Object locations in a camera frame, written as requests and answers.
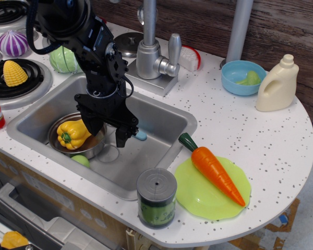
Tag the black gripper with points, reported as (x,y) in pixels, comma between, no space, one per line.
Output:
(111,109)

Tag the orange toy carrot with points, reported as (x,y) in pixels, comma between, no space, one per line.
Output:
(211,168)

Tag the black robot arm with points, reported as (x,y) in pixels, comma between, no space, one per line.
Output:
(73,25)

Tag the lime green plastic plate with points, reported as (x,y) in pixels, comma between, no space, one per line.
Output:
(201,198)

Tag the yellow toy bell pepper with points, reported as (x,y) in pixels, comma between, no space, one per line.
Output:
(72,134)

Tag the green toy lime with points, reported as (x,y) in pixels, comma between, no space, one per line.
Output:
(82,160)

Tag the small steel pot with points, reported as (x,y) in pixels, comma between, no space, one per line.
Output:
(92,146)

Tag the silver sink basin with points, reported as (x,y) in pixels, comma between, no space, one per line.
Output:
(114,169)

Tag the silver toy faucet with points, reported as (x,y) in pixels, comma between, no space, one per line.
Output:
(151,71)

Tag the grey lidded green can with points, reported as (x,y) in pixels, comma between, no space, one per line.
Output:
(156,192)

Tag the green toy cabbage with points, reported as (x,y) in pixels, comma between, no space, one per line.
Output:
(63,60)

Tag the front left stove burner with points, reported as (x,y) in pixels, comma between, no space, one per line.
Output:
(38,84)

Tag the stove burner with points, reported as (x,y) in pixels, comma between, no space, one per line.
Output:
(13,15)
(38,84)

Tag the steel pot lid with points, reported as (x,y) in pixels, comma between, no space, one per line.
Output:
(127,43)

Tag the white red cheese wedge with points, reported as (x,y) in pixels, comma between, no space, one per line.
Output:
(189,58)

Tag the yellow toy corn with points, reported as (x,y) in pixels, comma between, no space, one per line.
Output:
(13,73)

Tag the purple white toy onion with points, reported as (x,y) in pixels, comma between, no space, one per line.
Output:
(13,43)

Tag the light blue bowl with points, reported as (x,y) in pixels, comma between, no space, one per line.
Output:
(242,77)

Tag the yellow object under counter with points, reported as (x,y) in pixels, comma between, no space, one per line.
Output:
(13,239)

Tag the rear stove burner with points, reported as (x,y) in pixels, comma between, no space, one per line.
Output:
(13,15)

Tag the grey vertical pole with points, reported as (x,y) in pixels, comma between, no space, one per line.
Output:
(239,30)

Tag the cream detergent bottle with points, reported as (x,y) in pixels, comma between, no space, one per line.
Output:
(278,88)

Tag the light blue handled knife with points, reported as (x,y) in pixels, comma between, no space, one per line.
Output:
(142,136)

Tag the grey oven door handle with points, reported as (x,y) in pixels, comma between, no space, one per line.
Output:
(42,224)

